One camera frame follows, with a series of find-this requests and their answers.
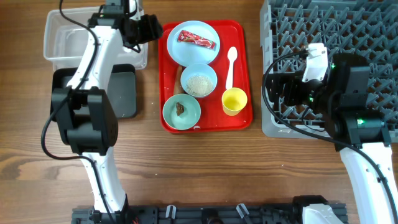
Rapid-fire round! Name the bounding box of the black tray bin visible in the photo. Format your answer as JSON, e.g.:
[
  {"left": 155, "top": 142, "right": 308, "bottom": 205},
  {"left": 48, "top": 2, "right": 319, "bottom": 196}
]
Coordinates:
[{"left": 52, "top": 64, "right": 137, "bottom": 119}]

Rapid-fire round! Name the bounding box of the red snack wrapper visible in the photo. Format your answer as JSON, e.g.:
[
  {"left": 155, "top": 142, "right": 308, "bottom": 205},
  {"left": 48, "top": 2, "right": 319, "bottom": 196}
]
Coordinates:
[{"left": 177, "top": 30, "right": 216, "bottom": 49}]

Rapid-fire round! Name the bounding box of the clear plastic bin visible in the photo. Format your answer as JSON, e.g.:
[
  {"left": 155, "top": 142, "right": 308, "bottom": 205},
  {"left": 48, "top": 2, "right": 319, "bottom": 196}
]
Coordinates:
[{"left": 44, "top": 9, "right": 148, "bottom": 70}]

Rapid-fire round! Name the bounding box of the white plastic spoon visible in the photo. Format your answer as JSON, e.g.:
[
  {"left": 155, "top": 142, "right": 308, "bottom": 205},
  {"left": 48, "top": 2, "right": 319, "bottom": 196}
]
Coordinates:
[{"left": 226, "top": 47, "right": 238, "bottom": 90}]

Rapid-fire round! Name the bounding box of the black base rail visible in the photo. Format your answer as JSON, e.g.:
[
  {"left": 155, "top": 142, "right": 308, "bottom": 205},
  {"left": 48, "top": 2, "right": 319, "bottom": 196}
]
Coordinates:
[{"left": 71, "top": 195, "right": 348, "bottom": 224}]

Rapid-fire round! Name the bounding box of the brown food scrap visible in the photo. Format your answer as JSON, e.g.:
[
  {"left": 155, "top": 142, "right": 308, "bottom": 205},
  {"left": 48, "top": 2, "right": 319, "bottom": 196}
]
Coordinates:
[{"left": 176, "top": 102, "right": 184, "bottom": 116}]

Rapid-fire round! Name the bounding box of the red plastic tray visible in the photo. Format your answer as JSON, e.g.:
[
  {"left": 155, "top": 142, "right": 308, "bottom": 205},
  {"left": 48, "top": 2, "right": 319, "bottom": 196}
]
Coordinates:
[{"left": 158, "top": 20, "right": 253, "bottom": 133}]

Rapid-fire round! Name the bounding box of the light blue bowl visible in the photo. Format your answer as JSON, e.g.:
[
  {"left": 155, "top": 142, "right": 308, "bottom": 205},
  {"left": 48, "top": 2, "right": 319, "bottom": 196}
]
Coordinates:
[{"left": 180, "top": 63, "right": 218, "bottom": 98}]

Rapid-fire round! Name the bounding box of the light blue plate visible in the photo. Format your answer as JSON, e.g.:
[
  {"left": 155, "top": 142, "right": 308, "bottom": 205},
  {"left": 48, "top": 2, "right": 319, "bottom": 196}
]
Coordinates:
[{"left": 167, "top": 21, "right": 221, "bottom": 67}]

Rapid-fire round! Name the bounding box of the yellow plastic cup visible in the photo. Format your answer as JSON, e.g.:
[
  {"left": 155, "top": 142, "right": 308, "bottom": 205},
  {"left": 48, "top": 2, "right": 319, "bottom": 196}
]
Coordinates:
[{"left": 221, "top": 87, "right": 248, "bottom": 116}]

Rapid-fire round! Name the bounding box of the grey dishwasher rack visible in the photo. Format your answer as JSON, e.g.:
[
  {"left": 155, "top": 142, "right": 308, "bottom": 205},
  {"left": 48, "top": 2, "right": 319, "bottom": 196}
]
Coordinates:
[{"left": 260, "top": 0, "right": 397, "bottom": 142}]

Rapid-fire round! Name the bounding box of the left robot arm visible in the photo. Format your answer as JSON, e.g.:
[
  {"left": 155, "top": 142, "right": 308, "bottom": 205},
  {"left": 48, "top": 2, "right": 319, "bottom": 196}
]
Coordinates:
[{"left": 40, "top": 1, "right": 163, "bottom": 223}]

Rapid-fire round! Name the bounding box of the green bowl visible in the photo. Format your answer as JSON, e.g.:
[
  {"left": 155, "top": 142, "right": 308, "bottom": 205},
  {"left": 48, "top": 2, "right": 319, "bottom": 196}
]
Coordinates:
[{"left": 162, "top": 94, "right": 201, "bottom": 131}]

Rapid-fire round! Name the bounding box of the sausage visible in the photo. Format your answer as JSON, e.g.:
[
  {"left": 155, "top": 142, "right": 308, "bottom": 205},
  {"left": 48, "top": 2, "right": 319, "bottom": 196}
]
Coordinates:
[{"left": 174, "top": 66, "right": 184, "bottom": 95}]

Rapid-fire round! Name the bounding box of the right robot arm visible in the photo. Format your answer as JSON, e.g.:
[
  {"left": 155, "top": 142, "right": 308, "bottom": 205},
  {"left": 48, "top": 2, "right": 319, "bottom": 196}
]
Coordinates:
[{"left": 262, "top": 53, "right": 397, "bottom": 223}]

